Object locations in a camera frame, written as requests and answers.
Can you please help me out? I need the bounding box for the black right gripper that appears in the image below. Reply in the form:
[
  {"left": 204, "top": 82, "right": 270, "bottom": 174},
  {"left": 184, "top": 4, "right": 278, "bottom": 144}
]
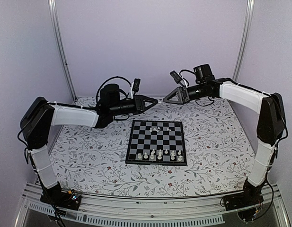
[{"left": 163, "top": 83, "right": 206, "bottom": 105}]

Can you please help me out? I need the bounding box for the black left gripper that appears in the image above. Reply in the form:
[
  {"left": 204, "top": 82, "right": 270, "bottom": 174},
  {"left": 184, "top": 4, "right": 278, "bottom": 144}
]
[{"left": 110, "top": 95, "right": 159, "bottom": 117}]

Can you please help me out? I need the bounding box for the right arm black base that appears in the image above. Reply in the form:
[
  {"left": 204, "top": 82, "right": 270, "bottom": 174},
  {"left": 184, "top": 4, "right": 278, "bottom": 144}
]
[{"left": 222, "top": 185, "right": 264, "bottom": 222}]

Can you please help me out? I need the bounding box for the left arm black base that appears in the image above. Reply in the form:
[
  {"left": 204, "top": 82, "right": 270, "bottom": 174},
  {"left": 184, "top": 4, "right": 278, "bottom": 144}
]
[{"left": 40, "top": 182, "right": 82, "bottom": 210}]

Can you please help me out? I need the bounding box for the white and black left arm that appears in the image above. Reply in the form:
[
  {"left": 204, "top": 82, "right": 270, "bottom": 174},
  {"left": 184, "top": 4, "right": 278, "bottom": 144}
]
[{"left": 18, "top": 83, "right": 158, "bottom": 205}]

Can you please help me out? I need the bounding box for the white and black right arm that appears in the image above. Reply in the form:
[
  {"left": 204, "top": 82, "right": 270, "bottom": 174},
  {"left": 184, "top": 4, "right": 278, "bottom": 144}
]
[{"left": 163, "top": 64, "right": 288, "bottom": 206}]

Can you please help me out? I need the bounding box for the black and white chessboard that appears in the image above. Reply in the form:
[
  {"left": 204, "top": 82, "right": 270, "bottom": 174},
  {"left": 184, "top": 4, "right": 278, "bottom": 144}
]
[{"left": 125, "top": 120, "right": 187, "bottom": 166}]

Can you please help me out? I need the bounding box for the floral patterned table mat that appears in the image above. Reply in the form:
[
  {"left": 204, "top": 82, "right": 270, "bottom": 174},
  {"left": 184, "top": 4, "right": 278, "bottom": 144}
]
[{"left": 50, "top": 99, "right": 255, "bottom": 197}]

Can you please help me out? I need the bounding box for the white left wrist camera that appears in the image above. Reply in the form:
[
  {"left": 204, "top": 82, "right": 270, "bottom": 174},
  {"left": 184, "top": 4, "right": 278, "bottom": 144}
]
[{"left": 129, "top": 79, "right": 141, "bottom": 99}]

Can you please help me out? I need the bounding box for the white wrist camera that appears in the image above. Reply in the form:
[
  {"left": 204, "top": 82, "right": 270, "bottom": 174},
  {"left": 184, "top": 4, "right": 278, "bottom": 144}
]
[
  {"left": 170, "top": 71, "right": 188, "bottom": 87},
  {"left": 129, "top": 79, "right": 141, "bottom": 99}
]

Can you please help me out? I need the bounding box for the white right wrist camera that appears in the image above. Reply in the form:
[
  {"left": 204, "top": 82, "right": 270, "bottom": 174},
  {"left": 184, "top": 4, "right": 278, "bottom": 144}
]
[{"left": 170, "top": 71, "right": 188, "bottom": 87}]

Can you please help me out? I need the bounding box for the right aluminium frame post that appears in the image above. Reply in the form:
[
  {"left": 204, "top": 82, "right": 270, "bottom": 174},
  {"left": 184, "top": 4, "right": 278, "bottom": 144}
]
[{"left": 232, "top": 0, "right": 255, "bottom": 82}]

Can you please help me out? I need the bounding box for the aluminium frame post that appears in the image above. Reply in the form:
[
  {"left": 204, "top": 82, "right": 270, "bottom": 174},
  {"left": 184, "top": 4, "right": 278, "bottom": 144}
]
[
  {"left": 232, "top": 0, "right": 255, "bottom": 82},
  {"left": 48, "top": 0, "right": 77, "bottom": 100}
]

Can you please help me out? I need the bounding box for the aluminium front rail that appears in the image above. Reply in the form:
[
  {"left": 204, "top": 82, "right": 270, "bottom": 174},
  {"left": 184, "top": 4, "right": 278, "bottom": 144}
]
[{"left": 15, "top": 183, "right": 291, "bottom": 227}]

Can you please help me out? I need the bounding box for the left aluminium frame post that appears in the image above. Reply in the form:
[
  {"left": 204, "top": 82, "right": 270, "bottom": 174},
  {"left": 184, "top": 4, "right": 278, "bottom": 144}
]
[{"left": 48, "top": 0, "right": 77, "bottom": 100}]

